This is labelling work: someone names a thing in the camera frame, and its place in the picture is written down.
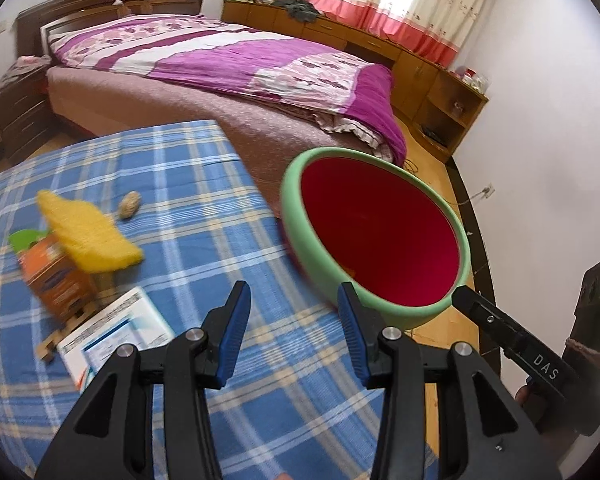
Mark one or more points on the peanut in shell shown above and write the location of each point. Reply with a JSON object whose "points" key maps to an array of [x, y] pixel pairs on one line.
{"points": [[129, 205]]}

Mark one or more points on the white and teal box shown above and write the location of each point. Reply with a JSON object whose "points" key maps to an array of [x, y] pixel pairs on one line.
{"points": [[115, 330]]}

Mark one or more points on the pink floral curtain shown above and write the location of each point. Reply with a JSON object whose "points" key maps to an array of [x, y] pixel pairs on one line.
{"points": [[405, 5]]}

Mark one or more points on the black item on shelf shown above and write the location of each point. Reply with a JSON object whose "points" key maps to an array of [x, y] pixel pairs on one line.
{"points": [[434, 136]]}

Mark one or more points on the green plastic leaves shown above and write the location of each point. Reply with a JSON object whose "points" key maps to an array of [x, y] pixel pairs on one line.
{"points": [[22, 240]]}

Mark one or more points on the wide yellow foam net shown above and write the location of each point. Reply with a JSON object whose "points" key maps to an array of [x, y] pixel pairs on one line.
{"points": [[90, 235]]}

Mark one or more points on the pink folded clothes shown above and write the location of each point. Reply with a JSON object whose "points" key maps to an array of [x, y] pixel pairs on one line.
{"points": [[22, 70]]}

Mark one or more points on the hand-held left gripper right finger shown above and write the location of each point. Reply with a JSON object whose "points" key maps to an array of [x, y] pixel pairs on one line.
{"points": [[352, 335]]}

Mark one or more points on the dark crumpled clothes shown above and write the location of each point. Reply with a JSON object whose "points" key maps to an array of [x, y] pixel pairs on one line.
{"points": [[297, 7]]}

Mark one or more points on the dark wooden nightstand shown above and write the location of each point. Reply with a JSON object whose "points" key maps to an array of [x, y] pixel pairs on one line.
{"points": [[20, 115]]}

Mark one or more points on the red bucket with green rim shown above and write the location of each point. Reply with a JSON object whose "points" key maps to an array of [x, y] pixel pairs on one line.
{"points": [[380, 220]]}

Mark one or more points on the white and red jars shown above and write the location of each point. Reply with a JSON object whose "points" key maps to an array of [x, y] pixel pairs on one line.
{"points": [[470, 77]]}

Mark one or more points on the blue plaid blanket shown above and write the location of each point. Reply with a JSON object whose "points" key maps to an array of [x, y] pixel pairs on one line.
{"points": [[260, 240]]}

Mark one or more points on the orange cardboard box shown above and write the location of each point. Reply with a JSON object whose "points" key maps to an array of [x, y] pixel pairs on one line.
{"points": [[55, 280]]}

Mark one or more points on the person's right hand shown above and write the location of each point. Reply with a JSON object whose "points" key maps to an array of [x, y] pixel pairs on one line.
{"points": [[522, 396]]}

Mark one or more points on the purple floral quilt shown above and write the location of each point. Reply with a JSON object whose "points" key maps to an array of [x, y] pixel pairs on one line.
{"points": [[240, 60]]}

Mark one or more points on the brown cardboard piece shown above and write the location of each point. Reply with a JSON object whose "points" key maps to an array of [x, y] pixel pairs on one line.
{"points": [[55, 342]]}

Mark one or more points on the low wooden cabinet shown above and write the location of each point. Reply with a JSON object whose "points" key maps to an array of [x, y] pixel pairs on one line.
{"points": [[410, 70]]}

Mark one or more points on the glass on cabinet shelf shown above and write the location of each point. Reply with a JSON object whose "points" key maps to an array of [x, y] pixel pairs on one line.
{"points": [[459, 108]]}

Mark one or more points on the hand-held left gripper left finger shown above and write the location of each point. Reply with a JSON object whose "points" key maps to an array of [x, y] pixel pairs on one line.
{"points": [[232, 335]]}

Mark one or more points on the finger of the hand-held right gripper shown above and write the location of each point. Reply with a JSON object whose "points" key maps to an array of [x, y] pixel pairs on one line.
{"points": [[490, 320]]}

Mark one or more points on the dark wooden bed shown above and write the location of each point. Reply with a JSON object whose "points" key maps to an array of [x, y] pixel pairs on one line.
{"points": [[280, 130]]}

